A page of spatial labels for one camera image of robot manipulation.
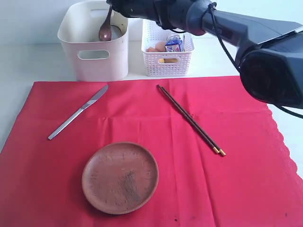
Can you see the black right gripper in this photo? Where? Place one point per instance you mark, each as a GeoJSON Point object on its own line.
{"type": "Point", "coordinates": [143, 9]}

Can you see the blue white milk carton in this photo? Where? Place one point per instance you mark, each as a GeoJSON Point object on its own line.
{"type": "Point", "coordinates": [175, 42]}

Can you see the brown egg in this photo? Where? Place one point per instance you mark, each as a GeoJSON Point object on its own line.
{"type": "Point", "coordinates": [160, 46]}

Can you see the orange fried nugget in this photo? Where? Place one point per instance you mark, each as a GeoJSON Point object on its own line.
{"type": "Point", "coordinates": [151, 49]}

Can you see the white enamel bowl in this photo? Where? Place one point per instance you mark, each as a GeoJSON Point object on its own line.
{"type": "Point", "coordinates": [116, 32]}

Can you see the yellow cheese wedge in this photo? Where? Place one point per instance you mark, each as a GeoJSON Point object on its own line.
{"type": "Point", "coordinates": [171, 60]}

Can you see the wooden spoon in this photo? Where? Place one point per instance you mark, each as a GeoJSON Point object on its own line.
{"type": "Point", "coordinates": [105, 33]}

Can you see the steel table knife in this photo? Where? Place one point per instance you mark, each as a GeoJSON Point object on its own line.
{"type": "Point", "coordinates": [94, 99]}

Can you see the dark wooden chopstick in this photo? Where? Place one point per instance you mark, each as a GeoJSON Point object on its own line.
{"type": "Point", "coordinates": [187, 119]}
{"type": "Point", "coordinates": [191, 118]}

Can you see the brown wooden plate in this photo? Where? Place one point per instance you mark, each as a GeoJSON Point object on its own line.
{"type": "Point", "coordinates": [120, 178]}

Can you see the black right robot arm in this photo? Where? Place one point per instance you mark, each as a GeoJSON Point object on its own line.
{"type": "Point", "coordinates": [270, 52]}

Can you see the white perforated plastic basket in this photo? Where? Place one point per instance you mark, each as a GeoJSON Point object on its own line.
{"type": "Point", "coordinates": [151, 34]}

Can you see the cream plastic bin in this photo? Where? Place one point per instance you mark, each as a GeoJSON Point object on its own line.
{"type": "Point", "coordinates": [91, 59]}

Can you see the red table cloth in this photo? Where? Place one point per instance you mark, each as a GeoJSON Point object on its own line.
{"type": "Point", "coordinates": [221, 158]}

